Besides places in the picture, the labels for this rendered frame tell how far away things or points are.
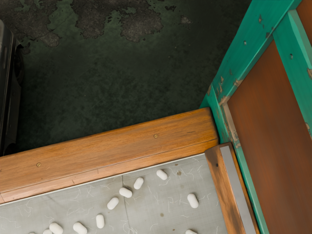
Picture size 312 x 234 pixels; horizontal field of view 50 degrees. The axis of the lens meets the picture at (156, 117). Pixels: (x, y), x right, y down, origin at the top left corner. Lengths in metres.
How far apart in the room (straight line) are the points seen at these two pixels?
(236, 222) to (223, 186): 0.09
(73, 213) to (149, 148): 0.26
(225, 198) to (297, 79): 0.43
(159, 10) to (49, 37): 0.62
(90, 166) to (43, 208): 0.16
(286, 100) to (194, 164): 0.43
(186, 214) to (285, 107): 0.46
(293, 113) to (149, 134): 0.46
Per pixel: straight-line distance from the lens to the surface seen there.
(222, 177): 0.82
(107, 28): 1.90
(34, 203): 0.95
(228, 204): 0.83
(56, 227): 0.91
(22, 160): 0.95
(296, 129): 0.54
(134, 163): 0.89
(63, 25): 1.96
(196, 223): 0.91
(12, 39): 1.70
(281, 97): 0.56
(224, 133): 0.86
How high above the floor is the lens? 1.64
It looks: 75 degrees down
